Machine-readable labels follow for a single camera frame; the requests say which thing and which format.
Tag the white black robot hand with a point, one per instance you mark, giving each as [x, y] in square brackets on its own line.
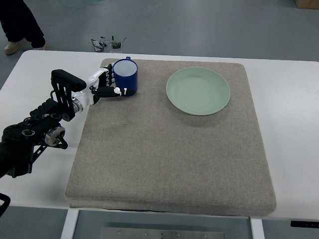
[99, 85]

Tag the blue mug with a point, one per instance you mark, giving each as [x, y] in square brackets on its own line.
[126, 75]

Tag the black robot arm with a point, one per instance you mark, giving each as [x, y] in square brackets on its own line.
[21, 144]

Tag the light green plate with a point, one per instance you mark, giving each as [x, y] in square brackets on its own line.
[198, 91]

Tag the beige right shoe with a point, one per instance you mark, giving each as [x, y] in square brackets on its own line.
[46, 46]

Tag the beige shoe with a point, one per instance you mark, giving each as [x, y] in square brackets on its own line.
[46, 46]
[13, 47]

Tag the beige left shoe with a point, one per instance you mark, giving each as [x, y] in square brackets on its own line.
[13, 47]

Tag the person's dark trouser legs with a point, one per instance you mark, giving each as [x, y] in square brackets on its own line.
[19, 23]

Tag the grey felt mat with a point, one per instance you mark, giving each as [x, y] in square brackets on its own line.
[141, 153]

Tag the cardboard box corner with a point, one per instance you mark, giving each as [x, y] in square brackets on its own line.
[307, 4]

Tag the black table control panel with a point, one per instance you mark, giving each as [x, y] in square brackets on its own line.
[305, 224]

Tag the small electronics with wires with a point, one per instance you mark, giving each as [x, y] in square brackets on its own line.
[103, 44]

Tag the metal base plate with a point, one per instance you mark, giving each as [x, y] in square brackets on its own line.
[132, 233]

